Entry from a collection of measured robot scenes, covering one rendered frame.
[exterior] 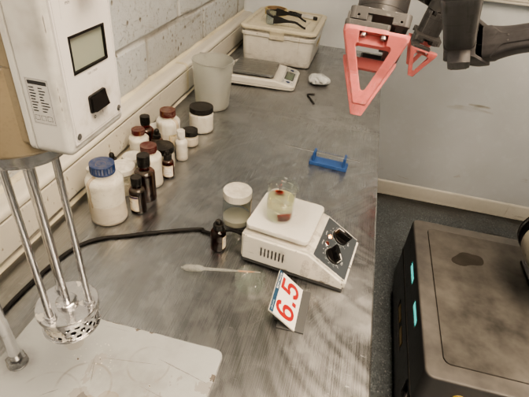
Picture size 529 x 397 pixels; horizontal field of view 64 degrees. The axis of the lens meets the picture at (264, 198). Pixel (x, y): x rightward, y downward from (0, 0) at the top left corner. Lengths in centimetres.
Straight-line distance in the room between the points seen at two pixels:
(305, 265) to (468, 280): 86
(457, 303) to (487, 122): 115
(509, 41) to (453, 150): 146
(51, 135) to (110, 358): 42
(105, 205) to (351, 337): 51
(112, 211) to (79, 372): 33
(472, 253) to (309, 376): 108
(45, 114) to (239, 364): 47
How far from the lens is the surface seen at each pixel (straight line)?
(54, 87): 32
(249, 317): 73
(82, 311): 53
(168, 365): 67
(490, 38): 99
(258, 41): 182
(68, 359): 70
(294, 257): 76
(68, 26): 32
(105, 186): 86
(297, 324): 73
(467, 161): 244
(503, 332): 143
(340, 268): 78
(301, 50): 179
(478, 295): 150
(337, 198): 102
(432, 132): 234
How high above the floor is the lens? 132
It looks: 36 degrees down
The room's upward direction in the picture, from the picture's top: 6 degrees clockwise
